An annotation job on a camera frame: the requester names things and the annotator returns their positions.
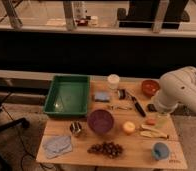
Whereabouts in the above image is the black whiteboard eraser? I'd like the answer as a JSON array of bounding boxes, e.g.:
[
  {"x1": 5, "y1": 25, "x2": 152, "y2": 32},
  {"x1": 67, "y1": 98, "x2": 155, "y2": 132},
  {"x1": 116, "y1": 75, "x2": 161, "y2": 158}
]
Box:
[{"x1": 147, "y1": 104, "x2": 157, "y2": 112}]

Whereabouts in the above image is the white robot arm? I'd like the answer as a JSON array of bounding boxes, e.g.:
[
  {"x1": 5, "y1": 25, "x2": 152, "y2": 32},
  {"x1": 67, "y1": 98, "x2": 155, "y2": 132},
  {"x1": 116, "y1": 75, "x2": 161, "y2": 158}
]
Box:
[{"x1": 152, "y1": 66, "x2": 196, "y2": 114}]

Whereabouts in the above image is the blue sponge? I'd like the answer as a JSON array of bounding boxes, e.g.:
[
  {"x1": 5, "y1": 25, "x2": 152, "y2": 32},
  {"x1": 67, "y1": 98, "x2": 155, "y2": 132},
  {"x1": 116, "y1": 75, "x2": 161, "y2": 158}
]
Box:
[{"x1": 94, "y1": 92, "x2": 110, "y2": 102}]

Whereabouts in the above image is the white lidded cup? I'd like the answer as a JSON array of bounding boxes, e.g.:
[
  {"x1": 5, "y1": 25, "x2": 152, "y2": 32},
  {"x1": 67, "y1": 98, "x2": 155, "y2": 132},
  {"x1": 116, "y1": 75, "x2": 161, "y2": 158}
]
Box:
[{"x1": 107, "y1": 74, "x2": 120, "y2": 90}]

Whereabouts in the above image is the small dark can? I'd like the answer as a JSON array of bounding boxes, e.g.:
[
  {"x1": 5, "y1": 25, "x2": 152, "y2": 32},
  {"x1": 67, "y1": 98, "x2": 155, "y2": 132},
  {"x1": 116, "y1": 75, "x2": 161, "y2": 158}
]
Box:
[{"x1": 117, "y1": 89, "x2": 126, "y2": 100}]

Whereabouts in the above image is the metal fork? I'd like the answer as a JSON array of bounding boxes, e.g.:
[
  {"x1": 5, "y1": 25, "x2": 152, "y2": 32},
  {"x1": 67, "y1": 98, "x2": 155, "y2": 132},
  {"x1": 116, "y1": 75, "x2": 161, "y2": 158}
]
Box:
[{"x1": 107, "y1": 105, "x2": 132, "y2": 110}]

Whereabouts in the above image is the green plastic tray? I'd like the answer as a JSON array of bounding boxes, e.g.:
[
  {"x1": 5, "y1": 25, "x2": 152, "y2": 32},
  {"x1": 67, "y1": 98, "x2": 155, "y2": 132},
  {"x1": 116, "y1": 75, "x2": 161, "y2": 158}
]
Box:
[{"x1": 44, "y1": 75, "x2": 90, "y2": 118}]

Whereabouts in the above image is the purple bowl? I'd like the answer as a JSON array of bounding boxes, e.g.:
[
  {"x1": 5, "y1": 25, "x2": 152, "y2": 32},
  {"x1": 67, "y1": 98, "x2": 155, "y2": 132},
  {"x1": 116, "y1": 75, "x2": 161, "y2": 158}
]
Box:
[{"x1": 87, "y1": 109, "x2": 114, "y2": 134}]

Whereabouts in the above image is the small metal cup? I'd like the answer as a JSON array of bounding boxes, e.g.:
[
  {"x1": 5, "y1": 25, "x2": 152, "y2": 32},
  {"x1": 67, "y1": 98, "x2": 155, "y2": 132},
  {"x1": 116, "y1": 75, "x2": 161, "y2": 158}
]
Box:
[{"x1": 70, "y1": 122, "x2": 82, "y2": 136}]

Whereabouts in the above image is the yellow apple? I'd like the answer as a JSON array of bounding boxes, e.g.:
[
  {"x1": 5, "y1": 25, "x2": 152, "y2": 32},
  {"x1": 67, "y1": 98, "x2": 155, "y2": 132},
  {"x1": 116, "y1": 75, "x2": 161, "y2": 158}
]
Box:
[{"x1": 122, "y1": 121, "x2": 136, "y2": 135}]

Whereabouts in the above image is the orange red bowl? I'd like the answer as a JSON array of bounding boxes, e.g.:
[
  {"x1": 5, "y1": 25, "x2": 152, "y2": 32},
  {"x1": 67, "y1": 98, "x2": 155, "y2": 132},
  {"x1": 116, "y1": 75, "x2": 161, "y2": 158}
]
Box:
[{"x1": 141, "y1": 80, "x2": 160, "y2": 97}]

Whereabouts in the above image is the bunch of dark grapes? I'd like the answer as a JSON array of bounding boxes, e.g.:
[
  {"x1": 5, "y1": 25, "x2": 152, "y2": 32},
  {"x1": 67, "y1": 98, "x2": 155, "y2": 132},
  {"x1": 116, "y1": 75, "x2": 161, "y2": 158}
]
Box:
[{"x1": 87, "y1": 142, "x2": 124, "y2": 159}]

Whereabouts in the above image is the blue grey cloth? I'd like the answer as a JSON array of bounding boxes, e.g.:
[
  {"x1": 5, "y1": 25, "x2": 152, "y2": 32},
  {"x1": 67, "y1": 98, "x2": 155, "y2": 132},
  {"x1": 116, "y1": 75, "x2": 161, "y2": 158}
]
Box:
[{"x1": 42, "y1": 136, "x2": 73, "y2": 159}]

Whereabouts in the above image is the red white background machine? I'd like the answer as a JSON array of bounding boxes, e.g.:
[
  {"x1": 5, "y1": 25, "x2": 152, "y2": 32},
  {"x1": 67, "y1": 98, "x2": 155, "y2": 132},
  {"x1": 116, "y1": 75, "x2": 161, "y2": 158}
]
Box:
[{"x1": 73, "y1": 1, "x2": 98, "y2": 26}]

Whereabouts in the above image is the blue cup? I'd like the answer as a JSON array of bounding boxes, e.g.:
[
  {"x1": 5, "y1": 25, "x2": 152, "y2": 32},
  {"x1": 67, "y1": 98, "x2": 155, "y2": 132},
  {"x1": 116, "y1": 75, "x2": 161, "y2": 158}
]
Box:
[{"x1": 152, "y1": 142, "x2": 170, "y2": 160}]

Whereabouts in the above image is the black handled knife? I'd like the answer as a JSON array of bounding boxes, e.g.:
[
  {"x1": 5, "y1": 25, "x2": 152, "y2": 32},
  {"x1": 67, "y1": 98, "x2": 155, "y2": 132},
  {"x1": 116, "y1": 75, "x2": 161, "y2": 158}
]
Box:
[{"x1": 126, "y1": 91, "x2": 146, "y2": 117}]

